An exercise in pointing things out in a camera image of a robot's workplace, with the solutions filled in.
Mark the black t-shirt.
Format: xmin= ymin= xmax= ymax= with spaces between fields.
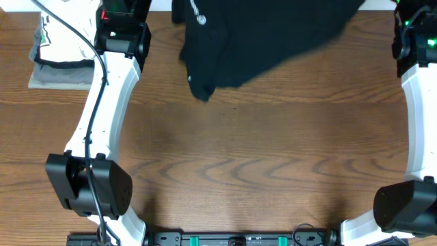
xmin=171 ymin=0 xmax=364 ymax=102

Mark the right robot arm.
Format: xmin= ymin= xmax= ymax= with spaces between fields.
xmin=325 ymin=0 xmax=436 ymax=245

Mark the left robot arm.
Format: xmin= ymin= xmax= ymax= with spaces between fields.
xmin=45 ymin=0 xmax=153 ymax=245

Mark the red and black folded garment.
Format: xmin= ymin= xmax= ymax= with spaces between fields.
xmin=33 ymin=8 xmax=110 ymax=69

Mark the grey folded garment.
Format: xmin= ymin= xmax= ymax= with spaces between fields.
xmin=29 ymin=25 xmax=94 ymax=83

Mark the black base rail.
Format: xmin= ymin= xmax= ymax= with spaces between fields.
xmin=66 ymin=231 xmax=410 ymax=246

